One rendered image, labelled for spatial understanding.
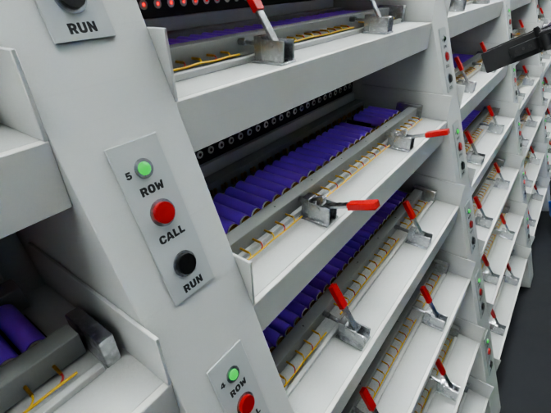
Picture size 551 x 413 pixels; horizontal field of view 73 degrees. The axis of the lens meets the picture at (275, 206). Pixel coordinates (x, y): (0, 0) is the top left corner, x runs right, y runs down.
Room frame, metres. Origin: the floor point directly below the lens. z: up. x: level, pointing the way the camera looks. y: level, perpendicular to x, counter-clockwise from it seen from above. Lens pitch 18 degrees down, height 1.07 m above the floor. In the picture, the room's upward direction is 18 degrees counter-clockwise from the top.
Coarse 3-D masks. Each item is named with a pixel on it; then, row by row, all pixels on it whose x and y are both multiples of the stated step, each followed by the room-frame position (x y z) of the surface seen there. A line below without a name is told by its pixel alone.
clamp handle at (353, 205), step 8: (352, 200) 0.40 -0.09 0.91; (360, 200) 0.39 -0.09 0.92; (368, 200) 0.38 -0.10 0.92; (376, 200) 0.37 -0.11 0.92; (328, 208) 0.41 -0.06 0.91; (336, 208) 0.40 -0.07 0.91; (344, 208) 0.39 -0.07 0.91; (352, 208) 0.39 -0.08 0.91; (360, 208) 0.38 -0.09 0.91; (368, 208) 0.37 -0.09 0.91; (376, 208) 0.37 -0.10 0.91
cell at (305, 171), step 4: (276, 160) 0.55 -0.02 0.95; (272, 164) 0.55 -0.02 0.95; (276, 164) 0.55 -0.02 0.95; (280, 164) 0.54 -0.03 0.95; (284, 164) 0.54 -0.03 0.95; (288, 164) 0.54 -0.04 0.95; (292, 164) 0.54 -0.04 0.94; (284, 168) 0.54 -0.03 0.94; (288, 168) 0.53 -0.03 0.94; (292, 168) 0.53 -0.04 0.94; (296, 168) 0.52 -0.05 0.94; (300, 168) 0.52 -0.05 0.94; (304, 168) 0.52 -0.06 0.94; (296, 172) 0.52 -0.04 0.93; (300, 172) 0.52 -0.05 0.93; (304, 172) 0.51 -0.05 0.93; (308, 172) 0.51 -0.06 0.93
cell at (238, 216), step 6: (216, 204) 0.44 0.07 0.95; (216, 210) 0.43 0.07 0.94; (222, 210) 0.43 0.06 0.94; (228, 210) 0.43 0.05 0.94; (234, 210) 0.43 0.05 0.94; (222, 216) 0.42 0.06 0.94; (228, 216) 0.42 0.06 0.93; (234, 216) 0.41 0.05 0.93; (240, 216) 0.41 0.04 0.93; (240, 222) 0.41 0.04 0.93
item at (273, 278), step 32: (352, 96) 0.82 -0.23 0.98; (384, 96) 0.81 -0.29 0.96; (416, 96) 0.76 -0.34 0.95; (448, 96) 0.72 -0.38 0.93; (288, 128) 0.65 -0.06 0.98; (416, 128) 0.70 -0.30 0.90; (224, 160) 0.53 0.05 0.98; (384, 160) 0.57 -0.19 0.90; (416, 160) 0.61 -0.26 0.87; (352, 192) 0.48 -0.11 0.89; (384, 192) 0.52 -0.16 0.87; (288, 224) 0.42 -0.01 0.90; (352, 224) 0.44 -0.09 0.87; (256, 256) 0.37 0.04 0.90; (288, 256) 0.36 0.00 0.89; (320, 256) 0.39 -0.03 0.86; (256, 288) 0.32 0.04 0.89; (288, 288) 0.34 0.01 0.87
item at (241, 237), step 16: (400, 112) 0.72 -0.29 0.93; (416, 112) 0.74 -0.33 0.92; (384, 128) 0.64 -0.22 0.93; (400, 128) 0.69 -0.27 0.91; (368, 144) 0.58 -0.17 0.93; (384, 144) 0.61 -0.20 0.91; (336, 160) 0.53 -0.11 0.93; (352, 160) 0.54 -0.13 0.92; (320, 176) 0.48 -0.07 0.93; (336, 176) 0.51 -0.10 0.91; (288, 192) 0.45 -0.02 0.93; (304, 192) 0.45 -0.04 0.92; (272, 208) 0.41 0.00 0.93; (288, 208) 0.43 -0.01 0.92; (240, 224) 0.39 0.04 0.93; (256, 224) 0.39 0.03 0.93; (272, 224) 0.41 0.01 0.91; (240, 240) 0.36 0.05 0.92; (256, 240) 0.37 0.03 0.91; (272, 240) 0.38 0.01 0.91
